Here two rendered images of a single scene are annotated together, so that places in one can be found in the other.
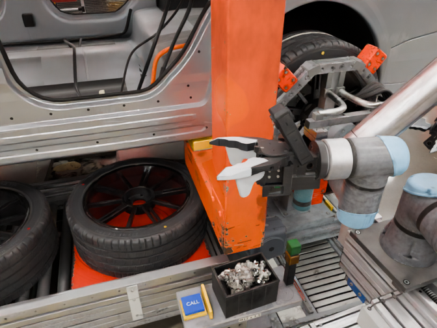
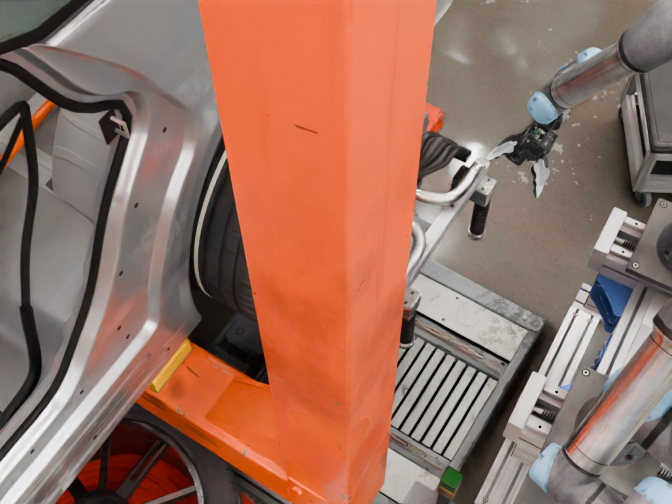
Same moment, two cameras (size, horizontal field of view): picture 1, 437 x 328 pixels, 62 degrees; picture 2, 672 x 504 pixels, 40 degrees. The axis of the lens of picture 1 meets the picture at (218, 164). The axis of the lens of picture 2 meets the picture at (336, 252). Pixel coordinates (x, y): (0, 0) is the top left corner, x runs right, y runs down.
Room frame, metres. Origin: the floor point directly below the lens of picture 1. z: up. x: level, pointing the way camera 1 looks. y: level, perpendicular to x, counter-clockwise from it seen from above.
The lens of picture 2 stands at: (0.57, 0.31, 2.65)
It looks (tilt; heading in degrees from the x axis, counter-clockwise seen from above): 59 degrees down; 321
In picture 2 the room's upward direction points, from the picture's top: 1 degrees counter-clockwise
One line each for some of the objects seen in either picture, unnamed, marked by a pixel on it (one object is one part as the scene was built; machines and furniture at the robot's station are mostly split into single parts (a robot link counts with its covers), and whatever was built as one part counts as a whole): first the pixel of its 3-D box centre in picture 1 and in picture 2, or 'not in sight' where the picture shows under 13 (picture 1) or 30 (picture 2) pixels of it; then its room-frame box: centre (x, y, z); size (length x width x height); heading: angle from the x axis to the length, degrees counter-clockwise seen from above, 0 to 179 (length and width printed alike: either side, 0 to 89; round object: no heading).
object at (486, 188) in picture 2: not in sight; (473, 185); (1.31, -0.69, 0.93); 0.09 x 0.05 x 0.05; 17
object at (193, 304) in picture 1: (192, 304); not in sight; (0.79, 0.09, 0.47); 0.07 x 0.07 x 0.02; 17
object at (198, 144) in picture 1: (203, 138); (151, 351); (1.55, 0.07, 0.71); 0.14 x 0.14 x 0.05; 17
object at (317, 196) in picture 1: (307, 182); not in sight; (1.49, -0.46, 0.48); 0.16 x 0.12 x 0.17; 17
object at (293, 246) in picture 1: (293, 246); (451, 479); (0.90, -0.26, 0.64); 0.04 x 0.04 x 0.04; 17
